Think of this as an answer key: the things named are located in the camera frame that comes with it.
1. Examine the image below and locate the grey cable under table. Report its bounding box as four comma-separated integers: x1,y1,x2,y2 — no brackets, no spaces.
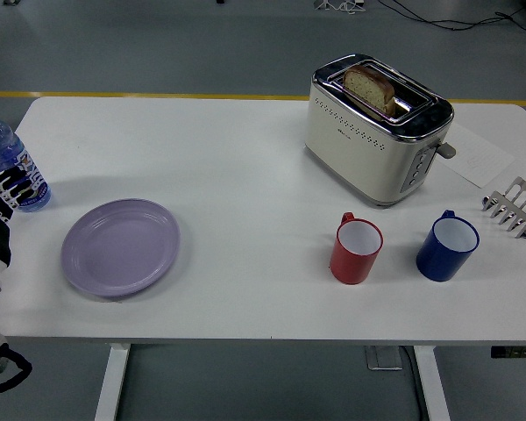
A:
399,346,427,421

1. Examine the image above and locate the black floor cable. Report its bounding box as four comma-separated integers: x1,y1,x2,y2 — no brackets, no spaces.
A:
379,0,526,32

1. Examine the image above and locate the grey socket box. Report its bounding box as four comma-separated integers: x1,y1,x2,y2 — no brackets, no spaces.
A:
365,346,405,372

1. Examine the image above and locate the white table leg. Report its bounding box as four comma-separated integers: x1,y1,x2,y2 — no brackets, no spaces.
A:
413,346,451,421
93,343,131,421

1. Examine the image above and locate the cream and chrome toaster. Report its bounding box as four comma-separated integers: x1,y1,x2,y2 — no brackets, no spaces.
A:
304,53,458,210

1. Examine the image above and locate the silver metal toast rack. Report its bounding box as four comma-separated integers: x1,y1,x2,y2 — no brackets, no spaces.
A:
481,176,526,241

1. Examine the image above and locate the slice of bread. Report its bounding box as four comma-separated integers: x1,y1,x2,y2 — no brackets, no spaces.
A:
342,64,396,118

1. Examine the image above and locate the black table control panel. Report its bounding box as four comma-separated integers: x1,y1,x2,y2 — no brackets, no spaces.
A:
490,346,526,359

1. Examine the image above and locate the red mug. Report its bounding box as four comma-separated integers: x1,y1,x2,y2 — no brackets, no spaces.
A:
329,211,385,286

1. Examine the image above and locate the clear plastic water bottle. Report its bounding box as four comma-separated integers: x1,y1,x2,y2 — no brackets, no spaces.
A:
0,104,53,213

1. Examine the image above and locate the white paper sheet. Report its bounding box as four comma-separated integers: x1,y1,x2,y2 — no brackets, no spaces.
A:
435,122,516,189

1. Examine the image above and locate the blue mug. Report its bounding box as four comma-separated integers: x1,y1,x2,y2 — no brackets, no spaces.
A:
416,210,481,282

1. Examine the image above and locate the lilac round plate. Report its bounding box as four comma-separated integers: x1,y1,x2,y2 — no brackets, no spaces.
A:
60,198,181,299

